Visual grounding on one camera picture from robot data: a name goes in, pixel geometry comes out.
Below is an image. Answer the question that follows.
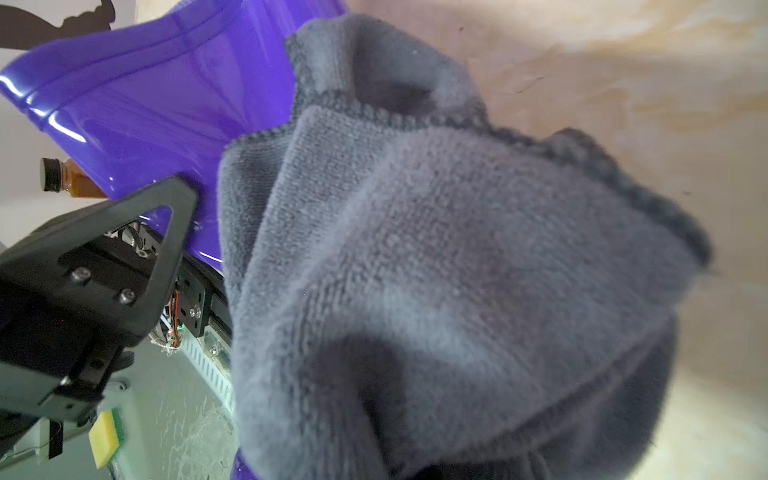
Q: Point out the grey cloth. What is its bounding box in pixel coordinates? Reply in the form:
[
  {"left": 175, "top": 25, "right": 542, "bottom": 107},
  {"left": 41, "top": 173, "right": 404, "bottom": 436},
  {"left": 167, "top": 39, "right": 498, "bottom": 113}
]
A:
[{"left": 217, "top": 14, "right": 712, "bottom": 479}]

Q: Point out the brown cylinder bottle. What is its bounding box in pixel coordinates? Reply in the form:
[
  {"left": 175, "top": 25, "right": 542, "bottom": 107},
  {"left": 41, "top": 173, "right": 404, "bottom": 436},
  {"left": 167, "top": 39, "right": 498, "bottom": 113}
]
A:
[{"left": 40, "top": 158, "right": 107, "bottom": 199}]

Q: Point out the purple boot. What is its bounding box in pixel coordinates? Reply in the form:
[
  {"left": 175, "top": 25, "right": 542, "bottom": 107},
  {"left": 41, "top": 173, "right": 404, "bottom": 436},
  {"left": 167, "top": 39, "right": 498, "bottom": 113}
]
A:
[{"left": 1, "top": 0, "right": 347, "bottom": 268}]

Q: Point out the yellow green sponge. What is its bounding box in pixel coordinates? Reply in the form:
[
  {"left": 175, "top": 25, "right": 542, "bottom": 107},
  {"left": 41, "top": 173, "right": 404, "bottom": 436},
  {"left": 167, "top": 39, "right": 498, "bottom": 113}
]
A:
[{"left": 88, "top": 408, "right": 125, "bottom": 469}]

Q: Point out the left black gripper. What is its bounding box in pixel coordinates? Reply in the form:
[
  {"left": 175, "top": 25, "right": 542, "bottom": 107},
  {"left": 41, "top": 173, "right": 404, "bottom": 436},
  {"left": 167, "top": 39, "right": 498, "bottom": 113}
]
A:
[{"left": 1, "top": 177, "right": 198, "bottom": 444}]

